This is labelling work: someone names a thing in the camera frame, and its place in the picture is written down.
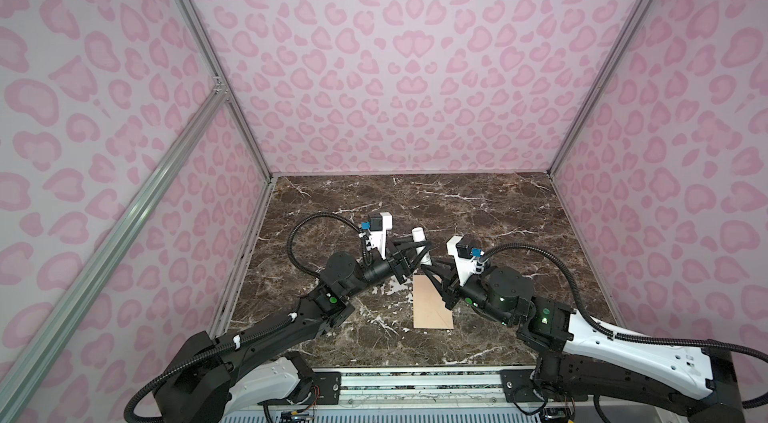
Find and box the peach paper envelope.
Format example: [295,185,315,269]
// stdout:
[413,274,454,330]

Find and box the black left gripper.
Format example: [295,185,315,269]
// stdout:
[343,235,429,302]

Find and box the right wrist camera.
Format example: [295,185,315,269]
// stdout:
[446,235,485,286]

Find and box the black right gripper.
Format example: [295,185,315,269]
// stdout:
[417,260,515,329]

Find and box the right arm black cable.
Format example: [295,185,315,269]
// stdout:
[479,242,768,410]

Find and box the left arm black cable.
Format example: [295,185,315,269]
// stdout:
[122,212,364,423]

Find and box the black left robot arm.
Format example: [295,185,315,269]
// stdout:
[147,240,431,422]

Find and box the left corner aluminium post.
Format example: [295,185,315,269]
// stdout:
[173,0,273,181]

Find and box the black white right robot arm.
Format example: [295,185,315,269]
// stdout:
[422,261,745,422]

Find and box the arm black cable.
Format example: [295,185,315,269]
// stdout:
[479,242,768,410]
[122,212,364,423]

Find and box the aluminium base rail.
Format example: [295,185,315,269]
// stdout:
[161,366,685,423]

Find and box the left diagonal aluminium strut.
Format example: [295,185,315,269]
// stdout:
[1,88,229,422]

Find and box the corner aluminium post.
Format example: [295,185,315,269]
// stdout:
[173,0,273,181]
[547,0,656,181]

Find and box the right corner aluminium post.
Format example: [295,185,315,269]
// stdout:
[547,0,656,181]

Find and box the white glue stick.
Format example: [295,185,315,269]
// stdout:
[410,227,431,265]

